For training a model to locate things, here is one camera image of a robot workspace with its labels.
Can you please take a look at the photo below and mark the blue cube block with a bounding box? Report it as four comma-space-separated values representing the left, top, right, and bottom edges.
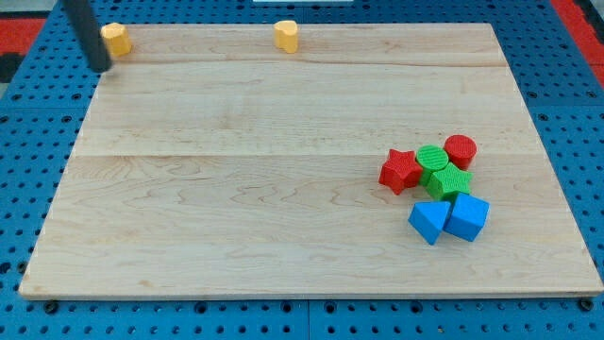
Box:
444, 194, 490, 242

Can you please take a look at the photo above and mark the light wooden board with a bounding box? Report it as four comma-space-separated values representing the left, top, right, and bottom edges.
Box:
19, 24, 603, 300

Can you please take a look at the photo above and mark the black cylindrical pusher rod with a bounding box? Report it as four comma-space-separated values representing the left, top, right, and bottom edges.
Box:
61, 0, 112, 74

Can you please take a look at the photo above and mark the green cylinder block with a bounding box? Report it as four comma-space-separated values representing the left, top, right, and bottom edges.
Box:
416, 144, 449, 186

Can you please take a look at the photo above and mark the green star block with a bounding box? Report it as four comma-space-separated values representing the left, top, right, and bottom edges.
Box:
426, 162, 473, 201

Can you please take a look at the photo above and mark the red star block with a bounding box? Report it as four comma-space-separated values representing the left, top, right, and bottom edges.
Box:
378, 149, 423, 196

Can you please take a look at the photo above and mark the red cylinder block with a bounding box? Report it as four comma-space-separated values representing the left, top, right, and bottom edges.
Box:
444, 134, 478, 170

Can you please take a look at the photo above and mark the yellow heart block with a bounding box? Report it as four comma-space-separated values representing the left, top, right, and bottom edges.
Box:
273, 20, 299, 54

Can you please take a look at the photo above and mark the blue triangle block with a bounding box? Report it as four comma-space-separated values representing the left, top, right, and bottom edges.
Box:
408, 201, 451, 246

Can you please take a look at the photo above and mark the yellow hexagon block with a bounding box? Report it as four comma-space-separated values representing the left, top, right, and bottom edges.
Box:
100, 23, 133, 57

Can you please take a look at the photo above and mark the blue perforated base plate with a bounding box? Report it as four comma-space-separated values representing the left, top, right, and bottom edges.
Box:
1, 0, 603, 339

